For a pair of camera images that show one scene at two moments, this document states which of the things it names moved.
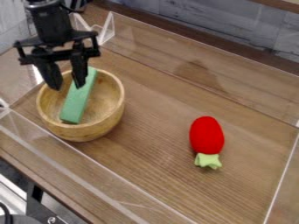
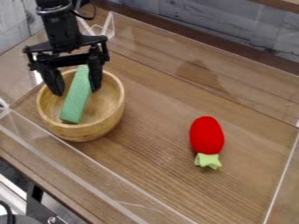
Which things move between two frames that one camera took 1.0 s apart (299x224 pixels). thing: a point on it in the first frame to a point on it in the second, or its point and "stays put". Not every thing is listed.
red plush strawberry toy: [207, 140] stays put
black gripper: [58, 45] to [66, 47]
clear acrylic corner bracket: [105, 31] stays put
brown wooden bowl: [102, 114] stays put
